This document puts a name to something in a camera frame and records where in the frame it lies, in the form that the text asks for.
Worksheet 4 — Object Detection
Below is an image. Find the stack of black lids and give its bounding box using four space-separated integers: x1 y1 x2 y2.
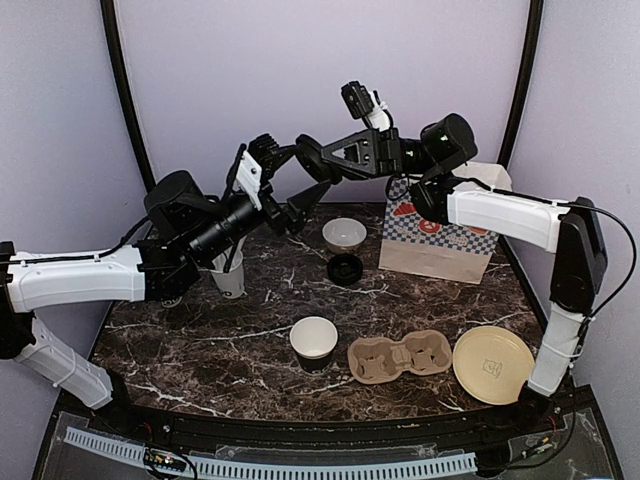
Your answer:
327 253 364 286

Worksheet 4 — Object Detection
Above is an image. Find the stack of paper cups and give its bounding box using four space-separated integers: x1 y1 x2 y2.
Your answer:
160 295 182 309

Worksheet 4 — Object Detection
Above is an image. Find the blue checkered paper bag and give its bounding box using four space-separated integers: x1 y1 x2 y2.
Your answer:
379 178 498 285

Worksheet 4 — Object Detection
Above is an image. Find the white cup holding straws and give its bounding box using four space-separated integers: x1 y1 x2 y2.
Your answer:
210 250 245 299

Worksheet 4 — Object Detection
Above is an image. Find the black table edge rail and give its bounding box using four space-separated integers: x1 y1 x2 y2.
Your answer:
84 384 596 459

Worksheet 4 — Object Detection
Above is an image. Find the white ceramic bowl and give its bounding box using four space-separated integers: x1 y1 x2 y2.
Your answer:
322 217 367 254

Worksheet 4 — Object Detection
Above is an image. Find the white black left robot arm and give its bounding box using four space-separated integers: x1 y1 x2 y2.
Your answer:
1 137 343 436

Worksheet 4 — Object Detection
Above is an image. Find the white slotted cable duct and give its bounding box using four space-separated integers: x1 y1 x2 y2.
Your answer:
63 427 477 479

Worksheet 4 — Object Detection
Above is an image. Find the black coffee cup lid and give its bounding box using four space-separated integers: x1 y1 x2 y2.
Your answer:
295 134 342 185

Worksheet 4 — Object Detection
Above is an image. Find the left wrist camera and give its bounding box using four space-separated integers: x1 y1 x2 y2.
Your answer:
225 133 280 211

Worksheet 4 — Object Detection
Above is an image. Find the black and white paper cup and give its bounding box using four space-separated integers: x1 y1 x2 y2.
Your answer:
289 316 338 375

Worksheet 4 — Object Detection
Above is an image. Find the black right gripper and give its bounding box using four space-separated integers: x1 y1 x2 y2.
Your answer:
313 126 437 180

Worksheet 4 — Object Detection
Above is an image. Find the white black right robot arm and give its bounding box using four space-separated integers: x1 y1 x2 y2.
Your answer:
320 113 607 434

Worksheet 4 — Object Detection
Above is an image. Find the brown cardboard cup carrier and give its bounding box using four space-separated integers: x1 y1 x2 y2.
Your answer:
347 330 453 385

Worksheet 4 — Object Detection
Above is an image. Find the cream round plate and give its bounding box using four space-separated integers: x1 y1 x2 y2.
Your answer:
453 326 534 405

